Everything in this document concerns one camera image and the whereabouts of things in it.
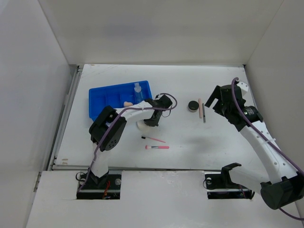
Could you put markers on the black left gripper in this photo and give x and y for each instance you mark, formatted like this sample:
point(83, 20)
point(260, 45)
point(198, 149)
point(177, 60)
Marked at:
point(153, 123)

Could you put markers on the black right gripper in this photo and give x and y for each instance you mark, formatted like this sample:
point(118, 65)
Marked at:
point(216, 93)

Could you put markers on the white round powder puff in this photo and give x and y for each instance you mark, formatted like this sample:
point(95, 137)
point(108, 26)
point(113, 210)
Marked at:
point(143, 127)

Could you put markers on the pale pink lipstick tube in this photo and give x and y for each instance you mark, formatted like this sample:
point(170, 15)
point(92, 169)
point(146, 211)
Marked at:
point(200, 108)

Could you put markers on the black white checkered eyeliner pen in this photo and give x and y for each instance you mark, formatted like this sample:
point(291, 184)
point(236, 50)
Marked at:
point(203, 112)

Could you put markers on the thin pink eyebrow brush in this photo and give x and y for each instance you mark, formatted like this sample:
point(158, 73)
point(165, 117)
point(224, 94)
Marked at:
point(154, 139)

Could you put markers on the black round compact jar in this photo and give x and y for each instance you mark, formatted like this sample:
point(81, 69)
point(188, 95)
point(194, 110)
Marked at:
point(193, 106)

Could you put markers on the pink makeup brush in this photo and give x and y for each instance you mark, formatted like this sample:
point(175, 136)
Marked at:
point(156, 147)

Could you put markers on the beige makeup sponge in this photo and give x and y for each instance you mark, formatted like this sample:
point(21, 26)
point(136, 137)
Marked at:
point(127, 104)

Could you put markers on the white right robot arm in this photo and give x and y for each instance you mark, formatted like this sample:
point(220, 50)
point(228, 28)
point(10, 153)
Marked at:
point(283, 182)

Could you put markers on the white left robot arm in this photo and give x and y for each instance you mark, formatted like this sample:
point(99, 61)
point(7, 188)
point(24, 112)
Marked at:
point(107, 130)

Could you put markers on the blue plastic organizer tray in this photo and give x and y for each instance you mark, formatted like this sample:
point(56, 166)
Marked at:
point(115, 96)

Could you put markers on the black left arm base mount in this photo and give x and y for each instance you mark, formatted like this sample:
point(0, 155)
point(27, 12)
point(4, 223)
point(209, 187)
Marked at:
point(91, 187)

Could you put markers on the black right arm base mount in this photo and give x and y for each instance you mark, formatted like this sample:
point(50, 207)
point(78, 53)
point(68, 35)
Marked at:
point(219, 185)

